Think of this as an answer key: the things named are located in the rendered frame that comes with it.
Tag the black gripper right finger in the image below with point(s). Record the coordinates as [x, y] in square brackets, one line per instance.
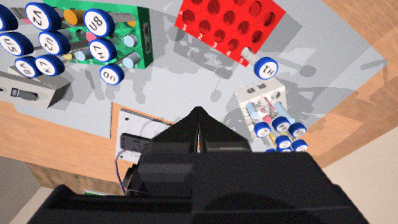
[219, 138]

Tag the grey bench mat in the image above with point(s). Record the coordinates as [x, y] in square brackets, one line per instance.
[321, 61]

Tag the green tube rack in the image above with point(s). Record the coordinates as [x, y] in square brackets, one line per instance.
[141, 30]

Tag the red tube rack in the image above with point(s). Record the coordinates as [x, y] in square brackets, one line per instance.
[220, 28]

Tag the white test tube rack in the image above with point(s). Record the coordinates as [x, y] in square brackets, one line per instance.
[252, 93]

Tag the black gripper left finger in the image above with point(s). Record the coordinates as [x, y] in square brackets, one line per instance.
[178, 137]

